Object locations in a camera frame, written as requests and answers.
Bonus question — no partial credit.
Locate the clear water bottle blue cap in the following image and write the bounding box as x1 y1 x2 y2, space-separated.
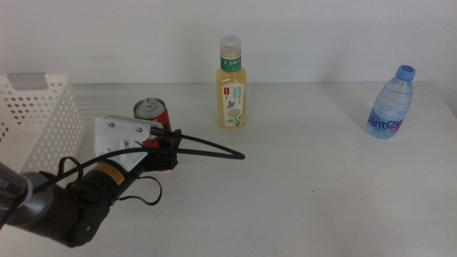
366 64 417 140

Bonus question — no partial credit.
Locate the red cola can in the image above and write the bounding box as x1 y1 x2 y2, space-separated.
133 98 172 151

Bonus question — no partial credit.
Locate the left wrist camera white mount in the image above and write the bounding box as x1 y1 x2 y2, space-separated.
94 114 165 171

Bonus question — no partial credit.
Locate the black braided camera cable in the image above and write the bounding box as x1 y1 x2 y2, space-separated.
0 126 246 229

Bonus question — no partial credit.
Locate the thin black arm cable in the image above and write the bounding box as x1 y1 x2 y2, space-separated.
58 156 164 207

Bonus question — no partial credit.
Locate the white perforated plastic basket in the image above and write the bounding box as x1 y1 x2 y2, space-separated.
0 73 85 176

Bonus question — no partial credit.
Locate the yellow tea bottle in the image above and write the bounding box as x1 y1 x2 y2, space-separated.
215 34 248 129

